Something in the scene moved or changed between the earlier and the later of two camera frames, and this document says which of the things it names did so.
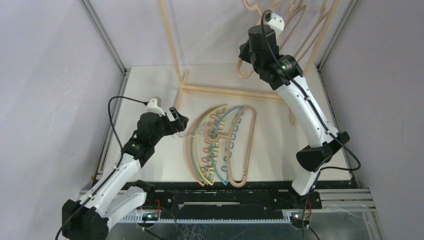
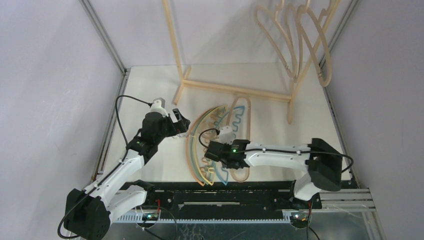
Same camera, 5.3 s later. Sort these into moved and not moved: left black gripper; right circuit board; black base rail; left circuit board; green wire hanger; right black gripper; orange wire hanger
Moved: right black gripper
Not moved: black base rail; right circuit board; green wire hanger; left circuit board; orange wire hanger; left black gripper
